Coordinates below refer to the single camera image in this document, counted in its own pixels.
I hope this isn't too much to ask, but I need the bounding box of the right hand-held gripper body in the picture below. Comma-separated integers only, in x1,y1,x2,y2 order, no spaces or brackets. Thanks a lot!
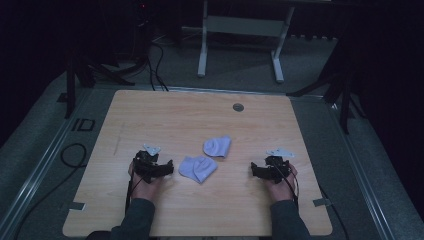
263,147,296,185

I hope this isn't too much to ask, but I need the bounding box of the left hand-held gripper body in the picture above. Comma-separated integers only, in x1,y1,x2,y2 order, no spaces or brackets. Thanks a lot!
132,143,165,185

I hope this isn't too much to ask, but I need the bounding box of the light purple sock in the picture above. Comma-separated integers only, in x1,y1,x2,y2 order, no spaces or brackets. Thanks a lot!
202,134,232,159
178,155,219,185

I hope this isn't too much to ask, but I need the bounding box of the person's left hand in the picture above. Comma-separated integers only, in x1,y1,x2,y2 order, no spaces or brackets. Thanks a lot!
127,161,165,203

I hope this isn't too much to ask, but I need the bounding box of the person's right hand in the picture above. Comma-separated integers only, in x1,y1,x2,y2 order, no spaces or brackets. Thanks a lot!
264,162,299,204

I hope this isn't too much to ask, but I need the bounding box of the grey tape piece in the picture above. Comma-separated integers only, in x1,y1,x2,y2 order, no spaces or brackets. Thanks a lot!
67,201,87,212
312,197,333,208

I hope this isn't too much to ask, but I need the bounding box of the black metal stand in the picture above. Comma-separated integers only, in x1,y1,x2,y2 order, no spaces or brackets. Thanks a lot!
285,39,368,136
57,49,136,120

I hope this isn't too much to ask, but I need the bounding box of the dark equipment tower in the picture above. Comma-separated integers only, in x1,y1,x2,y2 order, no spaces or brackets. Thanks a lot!
131,0,156,66

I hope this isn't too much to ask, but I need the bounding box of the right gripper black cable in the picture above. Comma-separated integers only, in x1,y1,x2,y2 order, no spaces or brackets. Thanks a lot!
272,165,300,210

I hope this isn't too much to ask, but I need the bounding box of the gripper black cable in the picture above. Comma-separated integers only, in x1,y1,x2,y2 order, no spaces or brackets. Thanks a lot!
272,165,300,210
124,171,148,216

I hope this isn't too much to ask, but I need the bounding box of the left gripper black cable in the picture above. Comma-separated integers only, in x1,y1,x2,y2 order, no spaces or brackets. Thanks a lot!
124,171,148,216

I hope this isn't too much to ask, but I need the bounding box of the black thin floor cable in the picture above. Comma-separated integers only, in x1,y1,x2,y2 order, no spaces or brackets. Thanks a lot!
318,184,351,240

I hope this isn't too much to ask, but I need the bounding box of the black looped floor cable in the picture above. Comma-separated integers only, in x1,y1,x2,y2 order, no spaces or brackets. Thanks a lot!
12,142,88,240

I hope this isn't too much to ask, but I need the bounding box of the silver floor rail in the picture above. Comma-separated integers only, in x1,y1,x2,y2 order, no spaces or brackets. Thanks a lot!
0,89,96,240
324,96,399,240

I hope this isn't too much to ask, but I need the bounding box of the white metal desk frame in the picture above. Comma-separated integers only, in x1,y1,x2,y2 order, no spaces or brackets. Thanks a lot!
196,0,296,84

